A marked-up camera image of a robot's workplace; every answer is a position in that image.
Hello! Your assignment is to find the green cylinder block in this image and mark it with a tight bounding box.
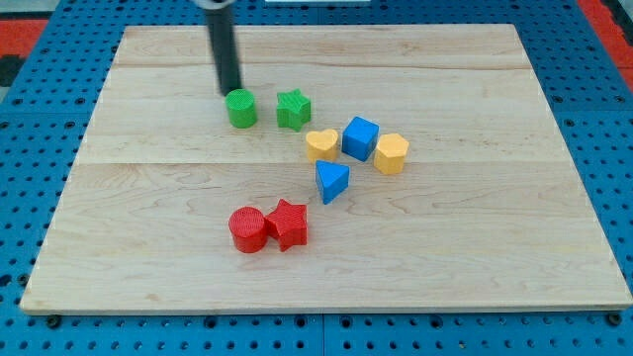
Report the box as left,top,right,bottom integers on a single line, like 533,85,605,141
226,89,257,129

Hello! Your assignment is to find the green star block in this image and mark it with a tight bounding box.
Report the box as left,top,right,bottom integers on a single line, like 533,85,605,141
276,89,312,132

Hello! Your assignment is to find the blue cube block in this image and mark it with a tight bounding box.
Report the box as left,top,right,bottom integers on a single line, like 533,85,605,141
341,117,380,161

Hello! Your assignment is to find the blue triangle block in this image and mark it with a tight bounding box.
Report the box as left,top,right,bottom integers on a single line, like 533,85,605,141
316,160,350,205

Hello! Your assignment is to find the yellow hexagon block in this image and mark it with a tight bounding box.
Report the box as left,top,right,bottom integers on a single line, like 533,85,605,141
373,133,409,175

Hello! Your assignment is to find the red cylinder block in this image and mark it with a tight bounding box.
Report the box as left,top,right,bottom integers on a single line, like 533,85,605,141
228,207,268,253

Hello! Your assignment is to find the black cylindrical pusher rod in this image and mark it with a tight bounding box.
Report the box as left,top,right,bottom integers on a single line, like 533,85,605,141
205,1,241,96

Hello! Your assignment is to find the light wooden board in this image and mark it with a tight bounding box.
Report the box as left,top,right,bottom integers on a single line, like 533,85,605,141
20,24,632,315

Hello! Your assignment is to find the red star block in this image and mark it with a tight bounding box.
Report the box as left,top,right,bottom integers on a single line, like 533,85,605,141
264,199,308,252

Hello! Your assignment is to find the yellow heart block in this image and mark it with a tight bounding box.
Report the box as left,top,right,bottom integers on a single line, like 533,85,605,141
306,129,338,163

